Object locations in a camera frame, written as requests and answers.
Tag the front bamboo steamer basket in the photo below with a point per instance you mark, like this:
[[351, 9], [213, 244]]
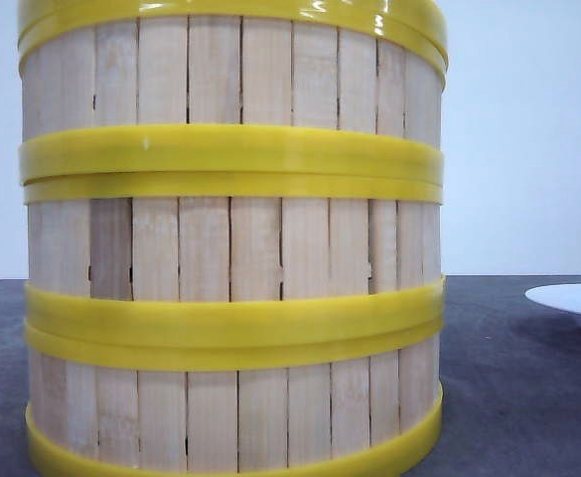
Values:
[[375, 416]]

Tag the yellow rimmed steamer lid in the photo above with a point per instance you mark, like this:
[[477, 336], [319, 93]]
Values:
[[41, 20]]

